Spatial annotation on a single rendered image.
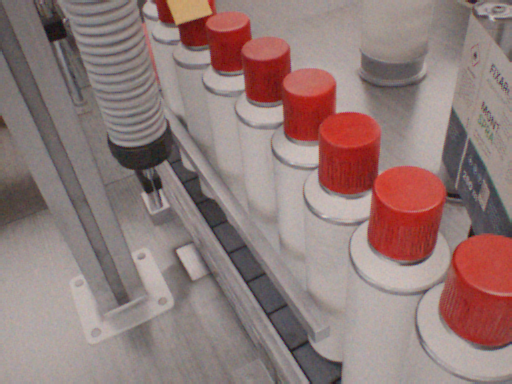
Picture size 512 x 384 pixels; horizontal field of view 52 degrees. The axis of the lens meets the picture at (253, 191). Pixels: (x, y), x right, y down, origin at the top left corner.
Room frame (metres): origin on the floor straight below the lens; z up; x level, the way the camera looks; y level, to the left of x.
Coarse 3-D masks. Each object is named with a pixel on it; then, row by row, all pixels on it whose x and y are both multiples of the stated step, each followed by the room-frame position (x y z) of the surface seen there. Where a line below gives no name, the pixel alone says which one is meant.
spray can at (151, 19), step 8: (152, 0) 0.50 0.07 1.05; (144, 8) 0.50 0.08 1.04; (152, 8) 0.49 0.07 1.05; (144, 16) 0.50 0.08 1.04; (152, 16) 0.49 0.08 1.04; (152, 24) 0.49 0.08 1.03; (152, 40) 0.49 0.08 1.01; (152, 48) 0.50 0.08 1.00; (160, 72) 0.49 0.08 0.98; (160, 80) 0.50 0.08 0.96; (168, 104) 0.49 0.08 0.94
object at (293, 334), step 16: (176, 144) 0.49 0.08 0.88; (176, 160) 0.46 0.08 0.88; (192, 176) 0.43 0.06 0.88; (192, 192) 0.41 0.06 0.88; (208, 208) 0.38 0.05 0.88; (208, 224) 0.38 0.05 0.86; (224, 224) 0.36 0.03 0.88; (224, 240) 0.33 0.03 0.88; (240, 240) 0.33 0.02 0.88; (240, 256) 0.31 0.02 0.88; (240, 272) 0.30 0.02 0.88; (256, 272) 0.29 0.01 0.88; (256, 288) 0.27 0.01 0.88; (272, 288) 0.27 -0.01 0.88; (272, 304) 0.26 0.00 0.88; (272, 320) 0.24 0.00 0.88; (288, 320) 0.24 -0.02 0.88; (288, 336) 0.22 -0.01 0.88; (304, 336) 0.22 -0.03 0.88; (304, 352) 0.21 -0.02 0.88; (304, 368) 0.20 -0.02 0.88; (320, 368) 0.19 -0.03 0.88; (336, 368) 0.19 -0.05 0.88
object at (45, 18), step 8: (40, 0) 0.68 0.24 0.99; (40, 8) 0.68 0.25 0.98; (48, 8) 0.68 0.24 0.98; (40, 16) 0.69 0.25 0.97; (48, 16) 0.68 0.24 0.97; (56, 16) 0.68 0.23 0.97; (48, 24) 0.67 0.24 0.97; (56, 24) 0.67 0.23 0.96; (64, 24) 0.69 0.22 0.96; (48, 32) 0.67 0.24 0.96; (56, 32) 0.67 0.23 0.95; (64, 32) 0.68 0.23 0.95; (56, 40) 0.67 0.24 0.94; (56, 48) 0.68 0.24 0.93; (64, 48) 0.69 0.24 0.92; (64, 56) 0.68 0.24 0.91; (64, 64) 0.68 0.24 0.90; (72, 72) 0.68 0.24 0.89; (72, 80) 0.68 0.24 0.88; (72, 88) 0.68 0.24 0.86; (80, 96) 0.68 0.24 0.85
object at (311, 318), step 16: (160, 96) 0.47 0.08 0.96; (176, 128) 0.41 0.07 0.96; (192, 144) 0.38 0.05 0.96; (192, 160) 0.36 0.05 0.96; (208, 176) 0.34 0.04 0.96; (224, 192) 0.31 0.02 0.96; (224, 208) 0.30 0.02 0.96; (240, 208) 0.29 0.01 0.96; (240, 224) 0.28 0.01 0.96; (256, 240) 0.26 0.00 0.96; (256, 256) 0.25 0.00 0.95; (272, 256) 0.24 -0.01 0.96; (272, 272) 0.23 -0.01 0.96; (288, 272) 0.22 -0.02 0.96; (288, 288) 0.21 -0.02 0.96; (288, 304) 0.21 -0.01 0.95; (304, 304) 0.20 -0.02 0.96; (304, 320) 0.19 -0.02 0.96; (320, 320) 0.18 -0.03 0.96; (320, 336) 0.18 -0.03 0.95
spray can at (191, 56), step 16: (208, 0) 0.40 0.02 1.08; (208, 16) 0.40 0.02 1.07; (192, 32) 0.39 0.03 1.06; (176, 48) 0.41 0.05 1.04; (192, 48) 0.40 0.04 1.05; (208, 48) 0.39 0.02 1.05; (176, 64) 0.40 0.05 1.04; (192, 64) 0.39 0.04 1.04; (208, 64) 0.38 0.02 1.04; (192, 80) 0.39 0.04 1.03; (192, 96) 0.39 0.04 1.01; (192, 112) 0.39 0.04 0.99; (192, 128) 0.39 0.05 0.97; (208, 128) 0.38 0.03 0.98; (208, 144) 0.39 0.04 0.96; (208, 160) 0.39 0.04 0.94; (208, 192) 0.39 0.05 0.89
